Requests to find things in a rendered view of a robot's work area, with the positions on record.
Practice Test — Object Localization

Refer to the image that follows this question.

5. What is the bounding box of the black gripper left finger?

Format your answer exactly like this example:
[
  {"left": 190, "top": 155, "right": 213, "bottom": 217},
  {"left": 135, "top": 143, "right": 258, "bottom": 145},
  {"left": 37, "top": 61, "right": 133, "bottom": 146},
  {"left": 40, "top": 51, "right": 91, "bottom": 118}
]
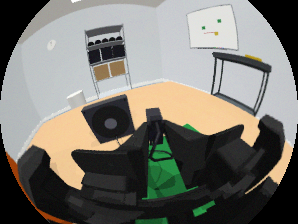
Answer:
[{"left": 71, "top": 121, "right": 149, "bottom": 198}]

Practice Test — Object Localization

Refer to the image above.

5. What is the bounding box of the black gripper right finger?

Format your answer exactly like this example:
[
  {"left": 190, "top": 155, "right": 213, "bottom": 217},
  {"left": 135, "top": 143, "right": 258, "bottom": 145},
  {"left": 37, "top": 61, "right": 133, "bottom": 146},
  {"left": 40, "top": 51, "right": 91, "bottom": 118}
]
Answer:
[{"left": 164, "top": 120, "right": 245, "bottom": 189}]

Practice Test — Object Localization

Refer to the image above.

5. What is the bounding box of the green circuit board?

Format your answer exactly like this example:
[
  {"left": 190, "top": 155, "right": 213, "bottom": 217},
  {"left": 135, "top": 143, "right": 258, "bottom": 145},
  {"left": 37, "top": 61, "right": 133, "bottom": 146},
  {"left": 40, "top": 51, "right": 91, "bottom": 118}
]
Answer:
[{"left": 136, "top": 136, "right": 216, "bottom": 224}]

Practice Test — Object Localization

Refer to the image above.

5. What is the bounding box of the dark grey box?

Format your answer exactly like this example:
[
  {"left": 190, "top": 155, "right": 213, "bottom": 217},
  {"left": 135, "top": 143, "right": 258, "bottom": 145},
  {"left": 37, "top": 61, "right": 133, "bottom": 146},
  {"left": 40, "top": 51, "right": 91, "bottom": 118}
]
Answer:
[{"left": 81, "top": 95, "right": 134, "bottom": 144}]

